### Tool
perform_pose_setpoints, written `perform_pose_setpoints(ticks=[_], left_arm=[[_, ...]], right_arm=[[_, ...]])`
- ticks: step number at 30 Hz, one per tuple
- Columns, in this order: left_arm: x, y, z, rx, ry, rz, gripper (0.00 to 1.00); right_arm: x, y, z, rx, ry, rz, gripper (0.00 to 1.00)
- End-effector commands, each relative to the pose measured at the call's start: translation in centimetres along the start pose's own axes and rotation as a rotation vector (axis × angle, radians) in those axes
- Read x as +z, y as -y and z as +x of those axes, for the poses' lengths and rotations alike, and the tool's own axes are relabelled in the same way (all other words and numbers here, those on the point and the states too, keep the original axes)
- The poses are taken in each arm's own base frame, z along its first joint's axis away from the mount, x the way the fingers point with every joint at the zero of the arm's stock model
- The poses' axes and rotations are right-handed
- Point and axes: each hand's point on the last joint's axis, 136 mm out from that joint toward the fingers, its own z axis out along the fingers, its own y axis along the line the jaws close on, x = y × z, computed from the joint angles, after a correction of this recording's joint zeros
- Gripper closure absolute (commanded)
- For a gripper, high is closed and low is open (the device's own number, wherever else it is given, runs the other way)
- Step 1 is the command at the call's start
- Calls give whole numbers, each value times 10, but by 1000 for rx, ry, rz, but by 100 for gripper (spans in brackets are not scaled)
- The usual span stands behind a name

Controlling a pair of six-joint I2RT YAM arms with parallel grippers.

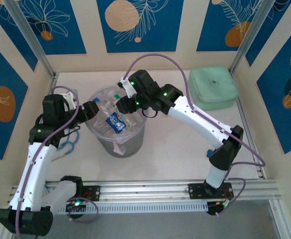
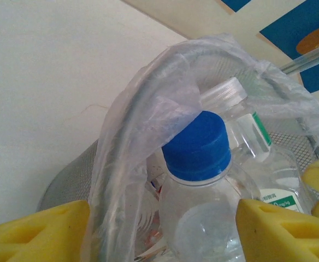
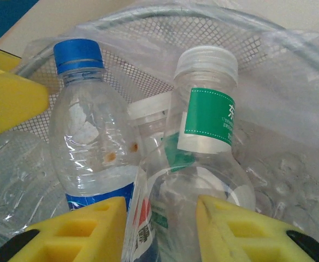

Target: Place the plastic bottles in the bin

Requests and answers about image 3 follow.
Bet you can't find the clear bottle green neck label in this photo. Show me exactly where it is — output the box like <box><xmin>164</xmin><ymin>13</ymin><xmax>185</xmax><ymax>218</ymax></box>
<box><xmin>139</xmin><ymin>45</ymin><xmax>256</xmax><ymax>262</ymax></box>

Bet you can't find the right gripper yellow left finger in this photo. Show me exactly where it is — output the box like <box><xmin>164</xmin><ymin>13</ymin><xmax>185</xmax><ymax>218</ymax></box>
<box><xmin>0</xmin><ymin>196</ymin><xmax>128</xmax><ymax>262</ymax></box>

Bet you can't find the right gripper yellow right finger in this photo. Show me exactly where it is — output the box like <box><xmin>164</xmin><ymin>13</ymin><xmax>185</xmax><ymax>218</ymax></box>
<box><xmin>196</xmin><ymin>194</ymin><xmax>319</xmax><ymax>262</ymax></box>

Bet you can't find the clear bottle blue label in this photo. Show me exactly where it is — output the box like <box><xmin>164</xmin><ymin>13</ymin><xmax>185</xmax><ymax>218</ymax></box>
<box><xmin>49</xmin><ymin>38</ymin><xmax>146</xmax><ymax>214</ymax></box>

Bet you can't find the red snack packet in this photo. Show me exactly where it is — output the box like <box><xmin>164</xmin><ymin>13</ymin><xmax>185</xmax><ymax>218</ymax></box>
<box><xmin>122</xmin><ymin>163</ymin><xmax>163</xmax><ymax>262</ymax></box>

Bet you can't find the clear plastic bin liner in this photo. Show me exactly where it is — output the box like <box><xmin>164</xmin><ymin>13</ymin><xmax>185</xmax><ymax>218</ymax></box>
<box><xmin>0</xmin><ymin>1</ymin><xmax>319</xmax><ymax>248</ymax></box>

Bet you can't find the grey wire mesh bin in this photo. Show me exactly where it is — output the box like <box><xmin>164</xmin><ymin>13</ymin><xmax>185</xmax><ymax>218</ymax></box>
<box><xmin>0</xmin><ymin>7</ymin><xmax>319</xmax><ymax>246</ymax></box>

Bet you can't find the clear plastic jar white rim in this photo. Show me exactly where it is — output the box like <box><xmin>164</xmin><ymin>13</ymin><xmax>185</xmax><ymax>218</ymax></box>
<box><xmin>126</xmin><ymin>91</ymin><xmax>176</xmax><ymax>164</ymax></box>

